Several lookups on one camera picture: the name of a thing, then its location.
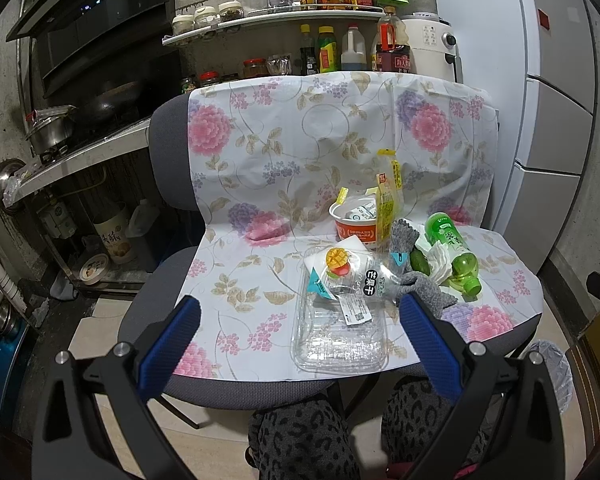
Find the clear plastic clamshell tray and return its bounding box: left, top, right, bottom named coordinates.
left=290, top=268, right=389, bottom=376

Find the green plastic bottle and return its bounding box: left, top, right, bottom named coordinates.
left=425, top=212, right=482, bottom=297

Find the grey sock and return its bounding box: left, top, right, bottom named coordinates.
left=385, top=218, right=457, bottom=318

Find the mango snack plastic bag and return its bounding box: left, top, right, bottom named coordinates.
left=304, top=235, right=399, bottom=326

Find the yellow clear snack wrapper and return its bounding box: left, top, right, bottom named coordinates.
left=367, top=148, right=404, bottom=249

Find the clear bagged trash bin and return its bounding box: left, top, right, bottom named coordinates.
left=527, top=339, right=574, bottom=414

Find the beige label liquor bottle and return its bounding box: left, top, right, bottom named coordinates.
left=94, top=210, right=135, bottom=264

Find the orange instant noodle cup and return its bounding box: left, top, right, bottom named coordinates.
left=329, top=195, right=377, bottom=249

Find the steel cooking pot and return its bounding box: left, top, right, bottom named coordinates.
left=27, top=105, right=76, bottom=155

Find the floral white cloth cover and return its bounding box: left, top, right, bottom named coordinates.
left=175, top=72, right=543, bottom=382

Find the white rice cooker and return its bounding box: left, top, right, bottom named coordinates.
left=403, top=12, right=462, bottom=82

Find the red label oil bottle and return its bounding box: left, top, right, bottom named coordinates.
left=375, top=6, right=412, bottom=73

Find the grey white refrigerator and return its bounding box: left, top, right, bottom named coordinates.
left=437, top=0, right=595, bottom=259

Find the black range hood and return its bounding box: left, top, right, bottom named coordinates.
left=6, top=0, right=180, bottom=104

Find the white vinegar jug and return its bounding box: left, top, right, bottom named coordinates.
left=340, top=24, right=367, bottom=72

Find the yellow-green label bottle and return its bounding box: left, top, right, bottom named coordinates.
left=317, top=26, right=338, bottom=73

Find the curved white wall shelf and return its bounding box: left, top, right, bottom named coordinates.
left=161, top=6, right=384, bottom=47

